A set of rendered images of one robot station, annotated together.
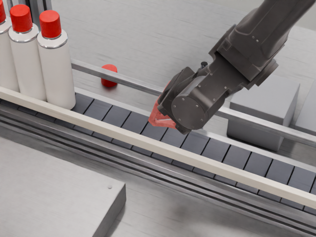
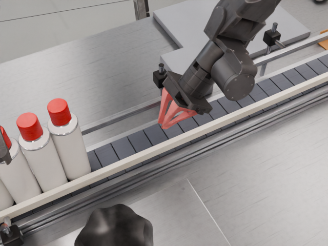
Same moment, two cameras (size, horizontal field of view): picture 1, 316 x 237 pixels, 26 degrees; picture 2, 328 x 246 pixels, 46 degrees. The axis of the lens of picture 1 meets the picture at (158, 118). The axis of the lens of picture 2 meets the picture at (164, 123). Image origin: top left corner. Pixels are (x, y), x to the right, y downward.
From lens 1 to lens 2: 67 cm
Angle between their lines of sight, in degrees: 34
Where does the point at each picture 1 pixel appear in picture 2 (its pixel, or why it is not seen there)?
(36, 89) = (62, 175)
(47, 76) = (72, 157)
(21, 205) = not seen: outside the picture
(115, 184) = (183, 184)
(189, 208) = (219, 160)
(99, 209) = (198, 207)
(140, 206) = (196, 185)
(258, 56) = (270, 11)
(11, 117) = (52, 214)
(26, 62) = (51, 159)
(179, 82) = (179, 82)
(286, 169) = not seen: hidden behind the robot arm
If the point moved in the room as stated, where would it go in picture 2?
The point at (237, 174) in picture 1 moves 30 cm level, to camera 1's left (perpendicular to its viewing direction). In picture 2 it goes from (239, 114) to (153, 217)
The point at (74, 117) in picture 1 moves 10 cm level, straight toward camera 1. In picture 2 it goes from (111, 170) to (157, 191)
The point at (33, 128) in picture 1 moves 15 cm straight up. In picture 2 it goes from (76, 206) to (60, 164)
